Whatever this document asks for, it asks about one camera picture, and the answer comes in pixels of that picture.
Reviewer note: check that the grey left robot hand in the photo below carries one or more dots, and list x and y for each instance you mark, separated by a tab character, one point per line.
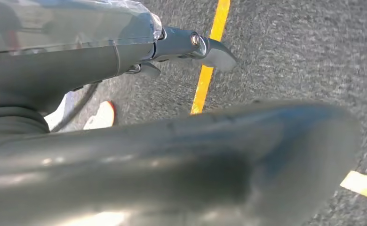
171	171

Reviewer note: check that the white object with red edge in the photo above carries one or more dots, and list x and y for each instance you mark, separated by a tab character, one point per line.
101	117

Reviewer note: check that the yellow floor tape square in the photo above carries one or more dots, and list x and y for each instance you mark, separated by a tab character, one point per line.
205	84

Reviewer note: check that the left robot arm sleeve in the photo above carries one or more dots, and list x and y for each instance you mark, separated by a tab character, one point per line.
9	128

